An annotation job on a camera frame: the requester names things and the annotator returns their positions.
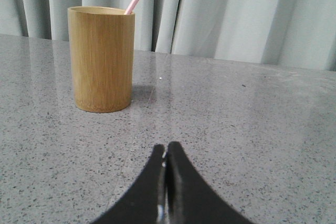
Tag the bamboo wooden cup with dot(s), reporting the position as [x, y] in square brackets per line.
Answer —
[101, 49]

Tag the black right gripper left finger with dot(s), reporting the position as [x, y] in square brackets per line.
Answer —
[144, 201]

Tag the grey pleated curtain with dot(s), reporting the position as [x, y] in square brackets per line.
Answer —
[294, 33]

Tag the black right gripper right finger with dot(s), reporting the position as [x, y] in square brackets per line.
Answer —
[190, 198]

